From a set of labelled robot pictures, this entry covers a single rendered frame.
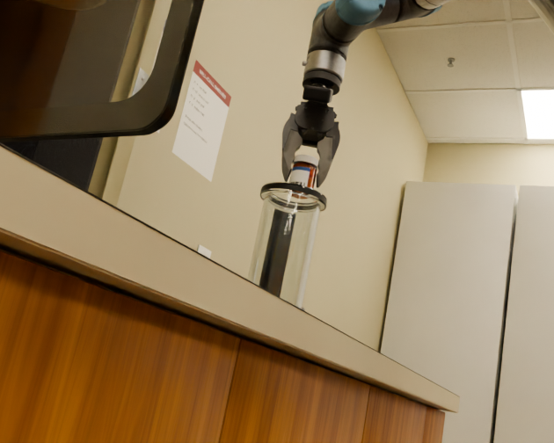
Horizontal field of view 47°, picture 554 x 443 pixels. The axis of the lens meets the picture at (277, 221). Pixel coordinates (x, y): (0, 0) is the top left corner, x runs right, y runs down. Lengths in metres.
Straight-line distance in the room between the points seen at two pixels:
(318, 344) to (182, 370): 0.22
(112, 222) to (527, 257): 3.25
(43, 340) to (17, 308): 0.03
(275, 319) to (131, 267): 0.22
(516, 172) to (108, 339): 3.86
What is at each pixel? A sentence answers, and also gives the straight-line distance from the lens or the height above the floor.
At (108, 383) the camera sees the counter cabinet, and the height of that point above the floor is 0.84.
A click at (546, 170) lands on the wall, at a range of 4.21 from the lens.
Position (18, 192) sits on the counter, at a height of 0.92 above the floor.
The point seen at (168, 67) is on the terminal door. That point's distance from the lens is 0.42.
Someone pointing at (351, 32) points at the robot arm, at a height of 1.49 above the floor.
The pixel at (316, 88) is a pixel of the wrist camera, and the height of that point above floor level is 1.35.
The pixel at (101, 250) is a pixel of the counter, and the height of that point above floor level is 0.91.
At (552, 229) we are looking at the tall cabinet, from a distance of 3.60.
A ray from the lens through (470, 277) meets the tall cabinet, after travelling 3.56.
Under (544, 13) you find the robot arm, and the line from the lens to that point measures 0.82.
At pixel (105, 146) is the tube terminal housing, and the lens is 0.89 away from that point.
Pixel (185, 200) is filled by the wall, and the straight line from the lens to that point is 1.75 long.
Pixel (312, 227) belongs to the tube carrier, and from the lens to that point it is 0.99.
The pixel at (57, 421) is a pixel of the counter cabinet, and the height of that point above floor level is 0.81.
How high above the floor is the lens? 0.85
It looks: 15 degrees up
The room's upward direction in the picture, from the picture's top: 12 degrees clockwise
